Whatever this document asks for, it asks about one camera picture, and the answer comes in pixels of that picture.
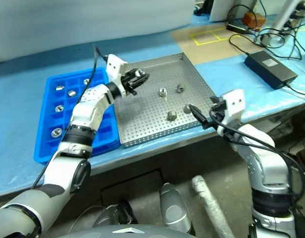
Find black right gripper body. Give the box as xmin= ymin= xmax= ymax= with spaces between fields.
xmin=208 ymin=96 xmax=228 ymax=125

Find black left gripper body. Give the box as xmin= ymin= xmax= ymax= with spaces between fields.
xmin=121 ymin=69 xmax=139 ymax=97

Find perforated steel tray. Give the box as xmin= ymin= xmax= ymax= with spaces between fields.
xmin=112 ymin=52 xmax=218 ymax=148

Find blue plastic compartment tray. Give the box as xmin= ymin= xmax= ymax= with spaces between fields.
xmin=33 ymin=67 xmax=121 ymax=165

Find brown cardboard sheet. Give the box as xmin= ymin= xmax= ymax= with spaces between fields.
xmin=170 ymin=25 xmax=267 ymax=66

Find black power adapter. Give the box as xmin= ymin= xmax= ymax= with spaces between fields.
xmin=244 ymin=50 xmax=299 ymax=90

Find white dusty pipe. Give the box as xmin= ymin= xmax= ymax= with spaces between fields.
xmin=191 ymin=175 xmax=237 ymax=238

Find white backdrop sheet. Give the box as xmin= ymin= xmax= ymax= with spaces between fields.
xmin=0 ymin=0 xmax=196 ymax=64

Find flat black box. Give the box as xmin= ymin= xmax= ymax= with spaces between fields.
xmin=226 ymin=20 xmax=250 ymax=34

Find round grey stand base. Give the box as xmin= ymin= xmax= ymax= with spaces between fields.
xmin=259 ymin=30 xmax=286 ymax=49

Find grey robot leg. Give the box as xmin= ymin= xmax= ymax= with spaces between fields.
xmin=159 ymin=182 xmax=193 ymax=234

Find orange brown block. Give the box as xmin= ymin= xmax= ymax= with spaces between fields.
xmin=242 ymin=11 xmax=266 ymax=29

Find white panel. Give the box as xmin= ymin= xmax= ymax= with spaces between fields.
xmin=208 ymin=0 xmax=257 ymax=23

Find blue plastic table cover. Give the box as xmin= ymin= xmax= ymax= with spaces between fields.
xmin=0 ymin=13 xmax=305 ymax=198

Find white stand pole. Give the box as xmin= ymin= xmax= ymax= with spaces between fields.
xmin=273 ymin=0 xmax=302 ymax=32

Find dark rounded shape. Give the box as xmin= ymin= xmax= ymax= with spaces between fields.
xmin=93 ymin=200 xmax=139 ymax=227

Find grey robot torso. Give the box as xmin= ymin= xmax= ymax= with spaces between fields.
xmin=55 ymin=224 xmax=193 ymax=238

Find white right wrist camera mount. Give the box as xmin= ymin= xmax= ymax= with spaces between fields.
xmin=221 ymin=88 xmax=246 ymax=125

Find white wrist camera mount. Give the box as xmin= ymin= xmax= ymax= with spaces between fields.
xmin=104 ymin=54 xmax=129 ymax=97
xmin=221 ymin=88 xmax=246 ymax=125

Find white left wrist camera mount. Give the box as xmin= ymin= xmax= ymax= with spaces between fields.
xmin=104 ymin=54 xmax=129 ymax=97

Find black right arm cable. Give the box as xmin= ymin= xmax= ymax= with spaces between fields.
xmin=208 ymin=106 xmax=305 ymax=200

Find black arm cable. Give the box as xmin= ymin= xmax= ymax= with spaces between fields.
xmin=208 ymin=106 xmax=305 ymax=200
xmin=32 ymin=44 xmax=109 ymax=188

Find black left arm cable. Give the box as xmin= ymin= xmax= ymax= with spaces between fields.
xmin=32 ymin=44 xmax=109 ymax=188

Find black adapter input cable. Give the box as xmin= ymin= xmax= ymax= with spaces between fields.
xmin=228 ymin=33 xmax=250 ymax=57

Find black adapter output cable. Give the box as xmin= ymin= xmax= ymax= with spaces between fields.
xmin=284 ymin=82 xmax=305 ymax=99

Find tangled black cables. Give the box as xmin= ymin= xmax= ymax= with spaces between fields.
xmin=254 ymin=0 xmax=305 ymax=60

